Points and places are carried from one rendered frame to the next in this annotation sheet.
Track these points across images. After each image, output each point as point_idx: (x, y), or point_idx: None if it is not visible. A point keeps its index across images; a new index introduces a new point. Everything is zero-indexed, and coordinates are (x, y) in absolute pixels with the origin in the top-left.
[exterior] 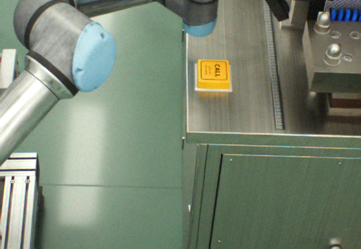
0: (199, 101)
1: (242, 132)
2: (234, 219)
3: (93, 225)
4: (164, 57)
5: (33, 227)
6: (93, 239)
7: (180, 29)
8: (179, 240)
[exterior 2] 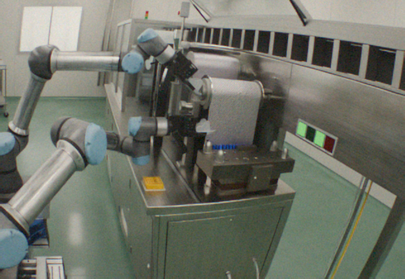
0: (149, 194)
1: (178, 205)
2: (176, 264)
3: None
4: (111, 223)
5: None
6: None
7: (115, 213)
8: None
